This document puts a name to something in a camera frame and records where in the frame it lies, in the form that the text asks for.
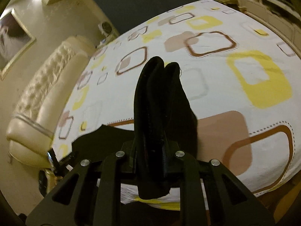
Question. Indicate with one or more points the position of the cream tufted leather headboard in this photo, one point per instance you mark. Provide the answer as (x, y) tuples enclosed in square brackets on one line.
[(32, 127)]

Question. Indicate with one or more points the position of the framed wedding photo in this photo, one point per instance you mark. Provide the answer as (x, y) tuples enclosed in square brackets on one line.
[(15, 40)]

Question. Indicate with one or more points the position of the patterned white bed sheet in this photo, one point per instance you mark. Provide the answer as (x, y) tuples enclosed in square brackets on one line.
[(242, 81)]

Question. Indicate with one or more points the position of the small white desk fan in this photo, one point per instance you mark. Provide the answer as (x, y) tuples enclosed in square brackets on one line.
[(107, 30)]

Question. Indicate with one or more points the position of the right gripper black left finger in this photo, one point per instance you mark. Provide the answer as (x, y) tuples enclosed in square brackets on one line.
[(88, 195)]

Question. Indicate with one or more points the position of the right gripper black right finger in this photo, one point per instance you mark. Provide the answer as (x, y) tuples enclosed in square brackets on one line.
[(210, 194)]

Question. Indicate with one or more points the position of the black studded pants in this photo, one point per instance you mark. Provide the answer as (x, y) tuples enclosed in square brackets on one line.
[(162, 114)]

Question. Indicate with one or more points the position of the white tv console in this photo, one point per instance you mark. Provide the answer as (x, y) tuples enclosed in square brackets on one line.
[(278, 16)]

